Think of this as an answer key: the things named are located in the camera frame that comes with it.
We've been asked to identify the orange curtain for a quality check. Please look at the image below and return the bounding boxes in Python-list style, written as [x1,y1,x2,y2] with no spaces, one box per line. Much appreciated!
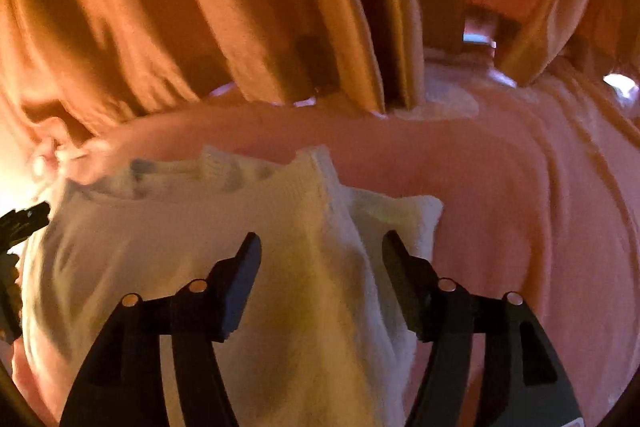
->
[1,0,639,150]

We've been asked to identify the white sweater with black hearts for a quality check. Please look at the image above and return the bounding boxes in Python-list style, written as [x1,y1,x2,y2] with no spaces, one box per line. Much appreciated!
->
[13,147,442,426]

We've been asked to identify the pink patterned blanket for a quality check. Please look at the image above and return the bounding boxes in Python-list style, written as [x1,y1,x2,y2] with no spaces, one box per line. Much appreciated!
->
[8,56,640,427]

